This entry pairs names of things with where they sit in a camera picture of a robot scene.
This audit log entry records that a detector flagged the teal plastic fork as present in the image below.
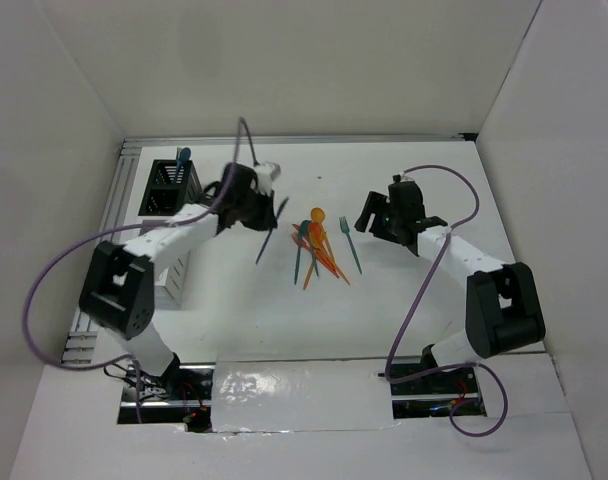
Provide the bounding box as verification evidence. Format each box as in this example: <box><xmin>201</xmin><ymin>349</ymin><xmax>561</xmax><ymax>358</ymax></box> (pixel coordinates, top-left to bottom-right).
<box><xmin>339</xmin><ymin>216</ymin><xmax>363</xmax><ymax>274</ymax></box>

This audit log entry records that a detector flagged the blue plastic knife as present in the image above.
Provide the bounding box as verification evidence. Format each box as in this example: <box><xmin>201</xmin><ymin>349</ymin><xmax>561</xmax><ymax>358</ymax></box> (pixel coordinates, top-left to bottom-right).
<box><xmin>255</xmin><ymin>197</ymin><xmax>290</xmax><ymax>265</ymax></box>

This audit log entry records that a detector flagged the blue plastic spoon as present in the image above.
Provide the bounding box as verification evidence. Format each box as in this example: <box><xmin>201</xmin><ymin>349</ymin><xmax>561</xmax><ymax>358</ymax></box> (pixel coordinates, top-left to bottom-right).
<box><xmin>175</xmin><ymin>147</ymin><xmax>192</xmax><ymax>175</ymax></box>

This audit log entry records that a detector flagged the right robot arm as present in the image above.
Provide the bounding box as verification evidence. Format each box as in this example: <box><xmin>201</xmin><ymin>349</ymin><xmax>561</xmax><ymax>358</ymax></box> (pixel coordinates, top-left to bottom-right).
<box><xmin>354</xmin><ymin>178</ymin><xmax>546</xmax><ymax>392</ymax></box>

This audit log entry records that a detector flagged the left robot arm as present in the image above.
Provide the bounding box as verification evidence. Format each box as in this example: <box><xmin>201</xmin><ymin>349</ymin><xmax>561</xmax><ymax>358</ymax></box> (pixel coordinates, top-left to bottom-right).
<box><xmin>79</xmin><ymin>162</ymin><xmax>281</xmax><ymax>399</ymax></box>

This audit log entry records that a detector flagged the yellow plastic spoon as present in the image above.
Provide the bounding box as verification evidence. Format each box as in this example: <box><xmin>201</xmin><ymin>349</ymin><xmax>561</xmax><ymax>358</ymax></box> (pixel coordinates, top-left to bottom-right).
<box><xmin>309</xmin><ymin>207</ymin><xmax>326</xmax><ymax>237</ymax></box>

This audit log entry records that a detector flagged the orange plastic spoon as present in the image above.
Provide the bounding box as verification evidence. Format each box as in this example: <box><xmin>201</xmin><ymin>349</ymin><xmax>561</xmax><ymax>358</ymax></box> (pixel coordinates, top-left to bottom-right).
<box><xmin>308</xmin><ymin>221</ymin><xmax>335</xmax><ymax>265</ymax></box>

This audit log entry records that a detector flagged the black utensil caddy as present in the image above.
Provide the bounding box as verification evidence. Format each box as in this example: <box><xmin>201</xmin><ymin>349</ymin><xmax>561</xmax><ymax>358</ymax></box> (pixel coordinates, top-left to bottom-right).
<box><xmin>138</xmin><ymin>159</ymin><xmax>202</xmax><ymax>217</ymax></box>

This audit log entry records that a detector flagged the white utensil caddy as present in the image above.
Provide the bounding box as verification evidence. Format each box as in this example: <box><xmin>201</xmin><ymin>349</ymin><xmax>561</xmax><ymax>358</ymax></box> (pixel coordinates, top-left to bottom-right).
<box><xmin>138</xmin><ymin>217</ymin><xmax>195</xmax><ymax>311</ymax></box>

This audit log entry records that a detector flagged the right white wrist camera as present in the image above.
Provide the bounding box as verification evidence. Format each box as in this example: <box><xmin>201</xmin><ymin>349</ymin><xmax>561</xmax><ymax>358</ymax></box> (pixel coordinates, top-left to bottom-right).
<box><xmin>392</xmin><ymin>173</ymin><xmax>412</xmax><ymax>184</ymax></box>

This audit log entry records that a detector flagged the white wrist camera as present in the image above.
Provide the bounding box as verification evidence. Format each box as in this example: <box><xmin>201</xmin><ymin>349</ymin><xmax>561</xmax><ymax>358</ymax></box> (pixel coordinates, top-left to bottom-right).
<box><xmin>254</xmin><ymin>162</ymin><xmax>281</xmax><ymax>196</ymax></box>
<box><xmin>392</xmin><ymin>173</ymin><xmax>412</xmax><ymax>184</ymax></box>

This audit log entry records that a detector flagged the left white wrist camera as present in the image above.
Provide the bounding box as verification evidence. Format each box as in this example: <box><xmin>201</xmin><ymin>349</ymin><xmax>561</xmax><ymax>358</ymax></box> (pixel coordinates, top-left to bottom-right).
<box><xmin>254</xmin><ymin>162</ymin><xmax>281</xmax><ymax>196</ymax></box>

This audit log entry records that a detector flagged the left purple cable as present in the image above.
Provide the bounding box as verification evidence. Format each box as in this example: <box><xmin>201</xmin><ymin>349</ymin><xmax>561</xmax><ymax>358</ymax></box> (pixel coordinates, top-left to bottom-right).
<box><xmin>21</xmin><ymin>116</ymin><xmax>265</xmax><ymax>425</ymax></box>

